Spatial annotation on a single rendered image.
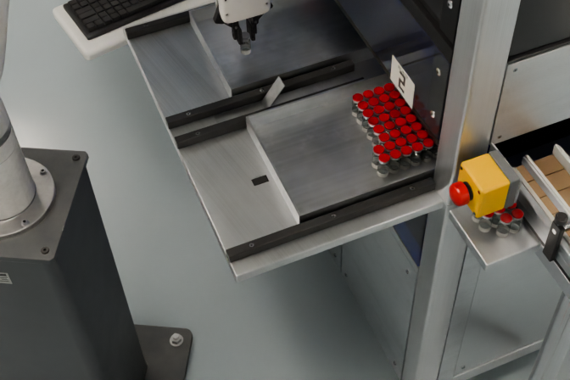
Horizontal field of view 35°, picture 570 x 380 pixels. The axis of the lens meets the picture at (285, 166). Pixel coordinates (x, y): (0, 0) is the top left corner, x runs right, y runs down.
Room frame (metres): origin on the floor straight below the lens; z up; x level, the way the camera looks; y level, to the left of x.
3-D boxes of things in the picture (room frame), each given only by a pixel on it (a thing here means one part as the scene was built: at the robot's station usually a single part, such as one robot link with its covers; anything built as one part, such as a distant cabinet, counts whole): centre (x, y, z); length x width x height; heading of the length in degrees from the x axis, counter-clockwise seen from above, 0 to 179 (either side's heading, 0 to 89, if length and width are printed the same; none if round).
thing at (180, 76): (1.26, -0.01, 0.87); 0.70 x 0.48 x 0.02; 21
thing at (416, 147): (1.15, -0.22, 0.90); 0.18 x 0.02 x 0.05; 21
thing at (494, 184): (0.93, -0.33, 0.99); 0.08 x 0.07 x 0.07; 111
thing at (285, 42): (1.44, -0.01, 0.90); 0.34 x 0.26 x 0.04; 111
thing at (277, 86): (1.23, 0.06, 0.91); 0.14 x 0.03 x 0.06; 110
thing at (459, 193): (0.92, -0.29, 0.99); 0.04 x 0.04 x 0.04; 21
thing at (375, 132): (1.14, -0.17, 0.90); 0.18 x 0.02 x 0.05; 21
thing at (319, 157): (1.12, -0.13, 0.90); 0.34 x 0.26 x 0.04; 111
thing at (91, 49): (1.73, 0.31, 0.79); 0.45 x 0.28 x 0.03; 121
